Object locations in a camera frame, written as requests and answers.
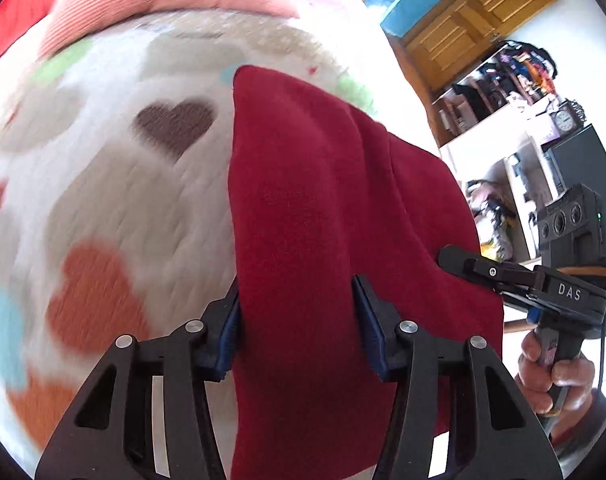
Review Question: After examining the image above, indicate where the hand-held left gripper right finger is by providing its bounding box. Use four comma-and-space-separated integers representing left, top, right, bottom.
352, 275, 559, 480

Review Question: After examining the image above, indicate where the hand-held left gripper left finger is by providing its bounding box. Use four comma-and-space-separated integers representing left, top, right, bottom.
34, 287, 241, 480

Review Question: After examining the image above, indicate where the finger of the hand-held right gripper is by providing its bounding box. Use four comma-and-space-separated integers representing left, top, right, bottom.
437, 245, 539, 295

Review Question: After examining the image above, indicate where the dark red sweater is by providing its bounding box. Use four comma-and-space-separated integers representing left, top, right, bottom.
225, 65, 506, 480

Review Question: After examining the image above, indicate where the colourful clothes pile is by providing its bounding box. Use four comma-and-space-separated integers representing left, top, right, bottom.
466, 180, 516, 261

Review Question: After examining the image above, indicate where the person's right hand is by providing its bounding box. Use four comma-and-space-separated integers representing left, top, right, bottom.
516, 332, 596, 416

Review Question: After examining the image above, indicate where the white shelf unit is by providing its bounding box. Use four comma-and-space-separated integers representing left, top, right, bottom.
430, 42, 584, 261

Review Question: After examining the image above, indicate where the black monitor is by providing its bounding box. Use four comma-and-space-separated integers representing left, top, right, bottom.
548, 124, 606, 253

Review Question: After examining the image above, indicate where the small round clock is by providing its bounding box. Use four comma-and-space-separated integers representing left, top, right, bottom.
553, 102, 584, 136

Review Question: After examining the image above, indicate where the heart print quilted blanket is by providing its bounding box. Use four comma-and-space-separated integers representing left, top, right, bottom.
0, 10, 384, 480

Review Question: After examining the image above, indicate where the wooden door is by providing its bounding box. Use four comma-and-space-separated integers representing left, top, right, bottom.
405, 0, 564, 93

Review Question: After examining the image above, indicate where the red star print blanket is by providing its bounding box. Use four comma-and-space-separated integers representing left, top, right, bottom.
0, 0, 76, 73

